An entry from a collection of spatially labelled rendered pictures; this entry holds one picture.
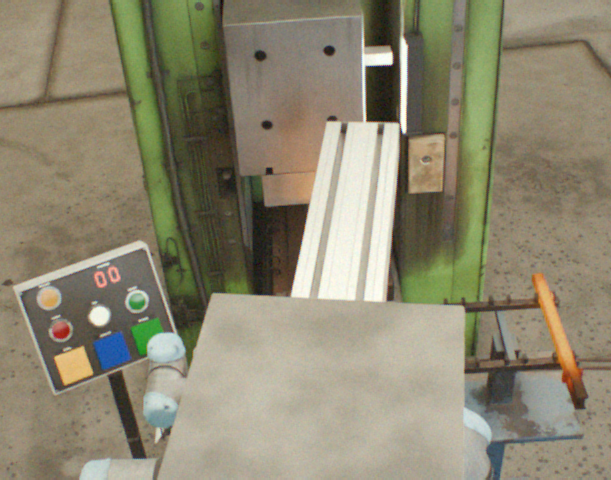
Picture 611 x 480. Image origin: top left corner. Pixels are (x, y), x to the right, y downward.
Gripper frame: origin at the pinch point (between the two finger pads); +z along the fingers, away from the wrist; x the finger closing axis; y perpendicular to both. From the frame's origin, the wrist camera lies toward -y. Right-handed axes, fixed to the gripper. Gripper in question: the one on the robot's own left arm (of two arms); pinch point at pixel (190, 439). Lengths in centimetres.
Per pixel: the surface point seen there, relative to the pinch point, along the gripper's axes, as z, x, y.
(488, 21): -72, 65, -70
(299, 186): -39, 22, -48
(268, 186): -40, 14, -46
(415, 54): -67, 48, -63
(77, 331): -14.0, -31.0, -19.1
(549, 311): -5, 85, -44
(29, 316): -20.7, -41.1, -16.8
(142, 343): -6.9, -16.7, -23.1
